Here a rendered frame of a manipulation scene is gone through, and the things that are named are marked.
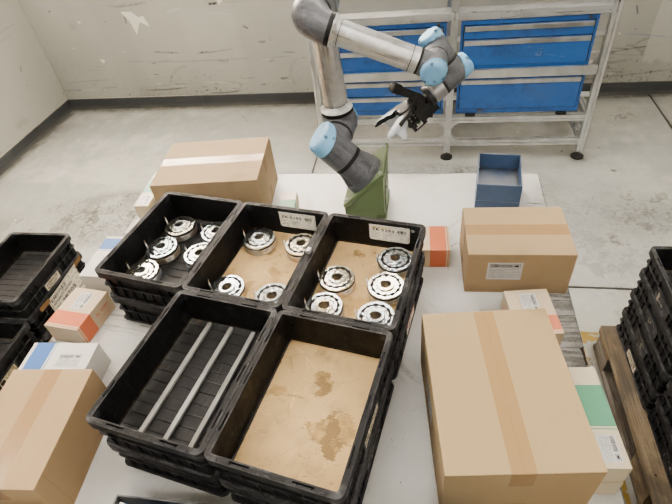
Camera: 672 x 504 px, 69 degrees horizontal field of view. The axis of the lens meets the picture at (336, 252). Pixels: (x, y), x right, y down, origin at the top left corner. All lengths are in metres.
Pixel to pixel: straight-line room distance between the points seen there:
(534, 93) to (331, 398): 2.52
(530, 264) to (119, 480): 1.23
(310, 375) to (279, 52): 3.29
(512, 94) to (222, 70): 2.34
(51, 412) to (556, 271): 1.38
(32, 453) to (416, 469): 0.87
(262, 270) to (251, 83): 3.02
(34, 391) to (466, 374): 1.05
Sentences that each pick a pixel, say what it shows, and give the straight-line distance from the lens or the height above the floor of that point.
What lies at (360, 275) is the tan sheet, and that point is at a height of 0.83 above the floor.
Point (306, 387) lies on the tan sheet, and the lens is 1.24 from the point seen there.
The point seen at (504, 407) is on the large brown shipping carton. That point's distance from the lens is 1.13.
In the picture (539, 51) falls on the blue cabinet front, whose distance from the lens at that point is 3.23.
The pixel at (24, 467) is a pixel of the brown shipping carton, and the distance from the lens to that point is 1.36.
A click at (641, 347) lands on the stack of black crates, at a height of 0.29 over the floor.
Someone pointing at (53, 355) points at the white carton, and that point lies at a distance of 1.63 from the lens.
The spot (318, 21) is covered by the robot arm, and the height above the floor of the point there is 1.41.
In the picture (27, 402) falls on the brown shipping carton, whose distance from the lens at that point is 1.47.
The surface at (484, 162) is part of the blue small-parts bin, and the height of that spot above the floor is 0.80.
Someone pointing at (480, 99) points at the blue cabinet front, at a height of 0.41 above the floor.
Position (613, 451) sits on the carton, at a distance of 1.24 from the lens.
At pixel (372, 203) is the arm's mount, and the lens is 1.77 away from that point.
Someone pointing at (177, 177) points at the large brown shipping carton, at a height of 0.90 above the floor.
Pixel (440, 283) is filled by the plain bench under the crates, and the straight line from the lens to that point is 1.61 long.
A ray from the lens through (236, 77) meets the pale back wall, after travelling 4.41.
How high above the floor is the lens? 1.87
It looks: 43 degrees down
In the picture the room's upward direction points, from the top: 8 degrees counter-clockwise
